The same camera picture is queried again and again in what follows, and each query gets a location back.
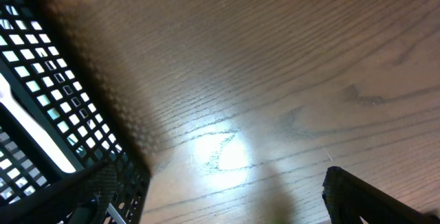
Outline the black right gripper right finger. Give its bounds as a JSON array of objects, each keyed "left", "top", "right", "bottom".
[{"left": 322, "top": 166, "right": 439, "bottom": 224}]

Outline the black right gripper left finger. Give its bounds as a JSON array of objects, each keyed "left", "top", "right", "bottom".
[{"left": 1, "top": 161, "right": 117, "bottom": 223}]

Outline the white plastic fork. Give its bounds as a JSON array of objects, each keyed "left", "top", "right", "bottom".
[{"left": 1, "top": 75, "right": 76, "bottom": 173}]

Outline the black plastic basket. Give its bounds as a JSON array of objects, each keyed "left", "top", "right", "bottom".
[{"left": 1, "top": 0, "right": 150, "bottom": 223}]

